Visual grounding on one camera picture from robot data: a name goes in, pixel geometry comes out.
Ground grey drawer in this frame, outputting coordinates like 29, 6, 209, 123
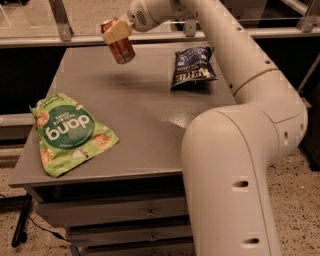
85, 242, 193, 256
67, 224, 192, 247
36, 196, 187, 227

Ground blue kettle chips bag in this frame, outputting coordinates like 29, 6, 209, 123
171, 46, 217, 88

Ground black floor cable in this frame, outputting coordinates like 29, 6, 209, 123
0, 193, 69, 242

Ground middle grey drawer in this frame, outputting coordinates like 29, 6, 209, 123
67, 224, 192, 247

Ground green dang chips bag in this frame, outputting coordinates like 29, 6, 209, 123
30, 93, 119, 178

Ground grey drawer cabinet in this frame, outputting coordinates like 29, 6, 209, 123
9, 43, 234, 252

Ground top grey drawer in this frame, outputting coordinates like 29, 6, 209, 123
36, 196, 187, 227

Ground black stand leg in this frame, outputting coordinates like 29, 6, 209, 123
11, 194, 32, 248

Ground red coke can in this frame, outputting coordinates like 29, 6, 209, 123
100, 17, 137, 65

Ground bottom grey drawer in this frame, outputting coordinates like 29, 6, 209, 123
85, 242, 193, 256

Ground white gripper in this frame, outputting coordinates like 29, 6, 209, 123
101, 0, 159, 45

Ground metal railing frame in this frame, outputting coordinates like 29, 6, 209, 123
0, 0, 320, 48

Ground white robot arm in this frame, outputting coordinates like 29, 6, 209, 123
103, 0, 308, 256

